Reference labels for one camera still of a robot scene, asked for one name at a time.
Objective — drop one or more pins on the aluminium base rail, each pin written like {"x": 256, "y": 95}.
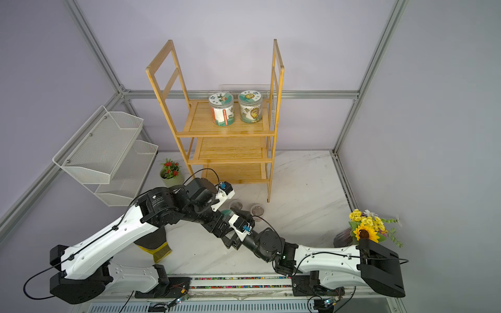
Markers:
{"x": 249, "y": 293}

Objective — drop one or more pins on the green-lid sunflower seed jar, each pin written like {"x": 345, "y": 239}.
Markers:
{"x": 250, "y": 106}

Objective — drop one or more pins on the white mesh wall basket rack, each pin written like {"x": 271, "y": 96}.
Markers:
{"x": 108, "y": 157}

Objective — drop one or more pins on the sunflower bouquet in vase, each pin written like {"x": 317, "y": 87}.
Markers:
{"x": 367, "y": 225}

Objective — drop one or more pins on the seed jar with red base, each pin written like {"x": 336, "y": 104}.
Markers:
{"x": 222, "y": 105}

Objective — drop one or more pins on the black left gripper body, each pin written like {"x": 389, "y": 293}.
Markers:
{"x": 211, "y": 221}

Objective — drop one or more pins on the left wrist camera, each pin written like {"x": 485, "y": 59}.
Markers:
{"x": 225, "y": 192}

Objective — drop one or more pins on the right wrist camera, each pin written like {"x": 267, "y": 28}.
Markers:
{"x": 242, "y": 225}

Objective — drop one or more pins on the small clear seed cup middle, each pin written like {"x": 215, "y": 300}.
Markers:
{"x": 236, "y": 204}

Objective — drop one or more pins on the black and yellow glove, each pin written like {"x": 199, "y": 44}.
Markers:
{"x": 155, "y": 244}

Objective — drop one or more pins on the small clear seed cup right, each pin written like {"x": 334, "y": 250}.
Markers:
{"x": 257, "y": 210}

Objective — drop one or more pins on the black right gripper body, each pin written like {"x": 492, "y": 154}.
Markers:
{"x": 239, "y": 244}

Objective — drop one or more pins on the bamboo three-tier shelf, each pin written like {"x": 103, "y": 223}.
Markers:
{"x": 243, "y": 153}

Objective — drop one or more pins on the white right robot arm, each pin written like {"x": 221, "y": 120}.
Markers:
{"x": 366, "y": 263}

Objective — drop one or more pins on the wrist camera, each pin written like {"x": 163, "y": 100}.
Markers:
{"x": 242, "y": 225}
{"x": 225, "y": 192}

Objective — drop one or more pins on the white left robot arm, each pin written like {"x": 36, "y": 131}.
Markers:
{"x": 86, "y": 270}

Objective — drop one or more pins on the green pot with red flowers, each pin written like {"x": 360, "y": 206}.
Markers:
{"x": 171, "y": 173}

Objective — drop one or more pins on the small clear seed cup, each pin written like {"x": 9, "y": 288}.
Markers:
{"x": 257, "y": 210}
{"x": 236, "y": 204}

